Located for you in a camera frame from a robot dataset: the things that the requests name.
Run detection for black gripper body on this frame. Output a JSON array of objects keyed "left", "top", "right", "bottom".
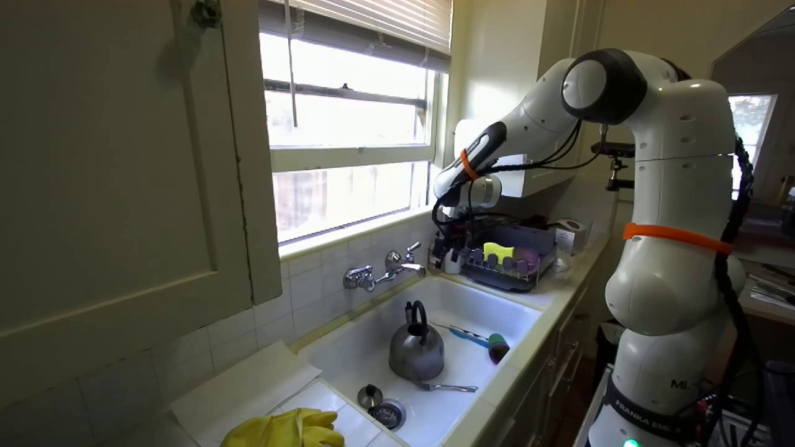
[{"left": 430, "top": 205, "right": 481, "bottom": 246}]

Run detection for chrome wall faucet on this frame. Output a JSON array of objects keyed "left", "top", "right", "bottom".
[{"left": 340, "top": 238, "right": 426, "bottom": 294}]

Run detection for stainless steel teapot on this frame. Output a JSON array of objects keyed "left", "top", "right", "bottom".
[{"left": 388, "top": 299, "right": 446, "bottom": 385}]

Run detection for round steel teapot lid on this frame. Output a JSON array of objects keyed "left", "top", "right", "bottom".
[{"left": 355, "top": 382, "right": 384, "bottom": 412}]

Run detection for yellow sponge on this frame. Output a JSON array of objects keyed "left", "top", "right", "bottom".
[{"left": 481, "top": 238, "right": 516, "bottom": 267}]

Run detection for dark dish rack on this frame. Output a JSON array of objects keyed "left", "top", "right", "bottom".
[{"left": 460, "top": 221, "right": 559, "bottom": 294}]

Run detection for blue green dish brush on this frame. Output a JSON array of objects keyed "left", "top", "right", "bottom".
[{"left": 446, "top": 325, "right": 513, "bottom": 368}]

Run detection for white plastic container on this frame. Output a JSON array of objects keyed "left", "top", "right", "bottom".
[{"left": 550, "top": 218, "right": 591, "bottom": 255}]

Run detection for white sink basin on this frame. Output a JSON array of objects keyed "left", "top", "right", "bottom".
[{"left": 296, "top": 274, "right": 544, "bottom": 447}]

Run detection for metal fork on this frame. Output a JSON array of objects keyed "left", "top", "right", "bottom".
[{"left": 418, "top": 378, "right": 481, "bottom": 396}]

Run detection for kitchen window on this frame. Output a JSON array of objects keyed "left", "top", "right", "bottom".
[{"left": 259, "top": 0, "right": 454, "bottom": 252}]

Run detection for lower cabinet fronts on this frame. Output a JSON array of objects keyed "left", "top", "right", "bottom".
[{"left": 493, "top": 282, "right": 616, "bottom": 447}]

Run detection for black sink drain stopper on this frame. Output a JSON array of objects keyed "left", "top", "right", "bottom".
[{"left": 368, "top": 401, "right": 406, "bottom": 433}]

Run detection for window blind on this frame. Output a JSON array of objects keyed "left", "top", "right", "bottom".
[{"left": 282, "top": 0, "right": 456, "bottom": 58}]

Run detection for yellow cloth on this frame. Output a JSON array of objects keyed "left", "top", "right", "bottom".
[{"left": 218, "top": 404, "right": 348, "bottom": 447}]

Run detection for background room window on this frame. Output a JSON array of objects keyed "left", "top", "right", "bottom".
[{"left": 724, "top": 92, "right": 779, "bottom": 197}]

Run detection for cabinet door latch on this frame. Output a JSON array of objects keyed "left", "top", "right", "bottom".
[{"left": 188, "top": 0, "right": 224, "bottom": 29}]

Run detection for cream cabinet door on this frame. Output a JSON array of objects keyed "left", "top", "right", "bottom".
[{"left": 0, "top": 0, "right": 282, "bottom": 407}]

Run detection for small orange strap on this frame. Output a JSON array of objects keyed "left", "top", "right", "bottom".
[{"left": 456, "top": 147, "right": 478, "bottom": 182}]

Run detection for wide orange strap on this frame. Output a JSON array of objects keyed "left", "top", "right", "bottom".
[{"left": 621, "top": 221, "right": 734, "bottom": 255}]

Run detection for black cable bundle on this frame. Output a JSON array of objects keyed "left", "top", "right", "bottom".
[{"left": 702, "top": 135, "right": 795, "bottom": 447}]

